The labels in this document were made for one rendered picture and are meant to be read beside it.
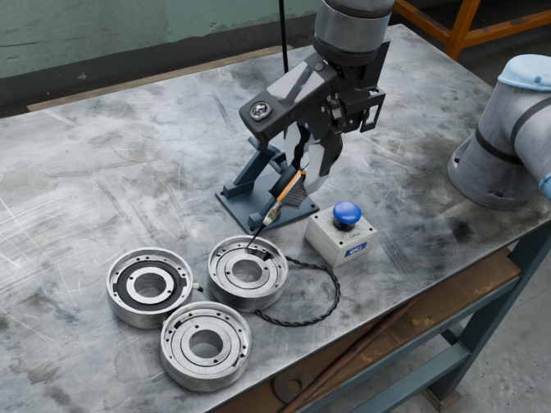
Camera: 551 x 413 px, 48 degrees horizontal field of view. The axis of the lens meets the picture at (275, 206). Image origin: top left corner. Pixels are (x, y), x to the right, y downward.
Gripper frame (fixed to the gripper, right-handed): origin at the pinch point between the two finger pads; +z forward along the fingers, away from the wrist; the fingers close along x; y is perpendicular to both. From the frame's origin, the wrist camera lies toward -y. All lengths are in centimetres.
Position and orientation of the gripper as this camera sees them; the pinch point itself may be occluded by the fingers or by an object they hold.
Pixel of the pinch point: (298, 179)
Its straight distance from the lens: 80.6
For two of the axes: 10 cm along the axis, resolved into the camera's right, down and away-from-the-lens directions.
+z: -1.5, 7.1, 6.9
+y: 8.2, -3.0, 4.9
